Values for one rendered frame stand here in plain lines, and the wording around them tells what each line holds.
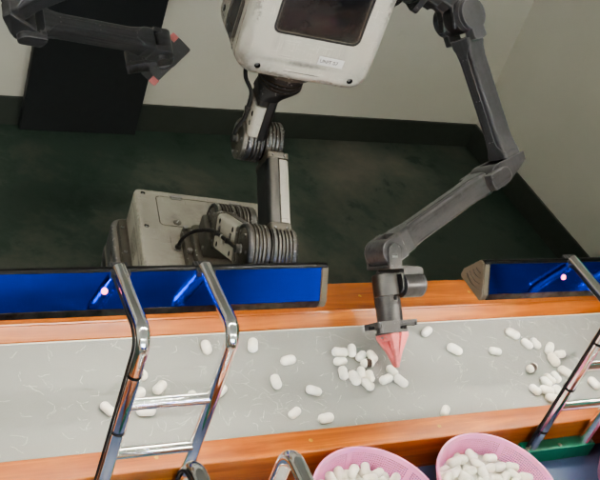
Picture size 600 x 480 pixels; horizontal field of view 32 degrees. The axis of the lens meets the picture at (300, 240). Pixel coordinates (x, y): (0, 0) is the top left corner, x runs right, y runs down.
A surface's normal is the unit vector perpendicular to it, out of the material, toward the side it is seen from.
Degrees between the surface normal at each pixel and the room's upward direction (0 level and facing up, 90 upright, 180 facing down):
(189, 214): 0
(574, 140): 90
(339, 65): 90
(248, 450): 0
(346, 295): 0
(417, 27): 90
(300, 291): 58
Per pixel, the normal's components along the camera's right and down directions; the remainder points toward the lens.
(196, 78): 0.37, 0.63
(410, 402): 0.29, -0.77
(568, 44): -0.88, 0.00
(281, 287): 0.47, 0.13
